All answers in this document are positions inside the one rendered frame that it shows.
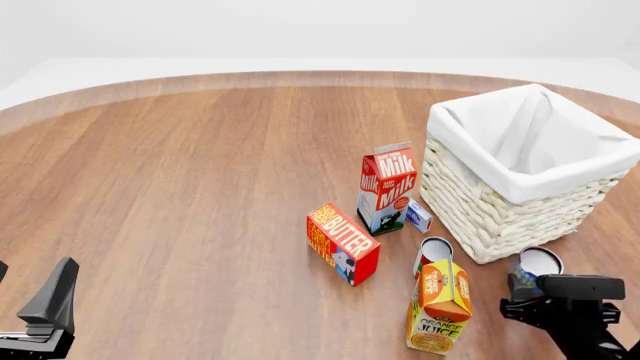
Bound red and yellow butter box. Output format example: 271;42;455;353
305;201;382;288

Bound white woven basket with liner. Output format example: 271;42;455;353
418;82;640;266

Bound red soup tin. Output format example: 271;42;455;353
412;235;455;281

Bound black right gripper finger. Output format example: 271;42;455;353
507;272;545;302

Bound orange juice carton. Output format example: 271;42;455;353
405;258;474;357

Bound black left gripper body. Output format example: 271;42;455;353
0;328;76;360

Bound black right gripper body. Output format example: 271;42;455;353
499;297;622;332

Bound blue tin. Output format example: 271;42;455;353
509;246;565;297

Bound small white and blue box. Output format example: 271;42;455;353
404;197;434;234

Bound red and white milk carton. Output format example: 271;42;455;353
356;140;419;237

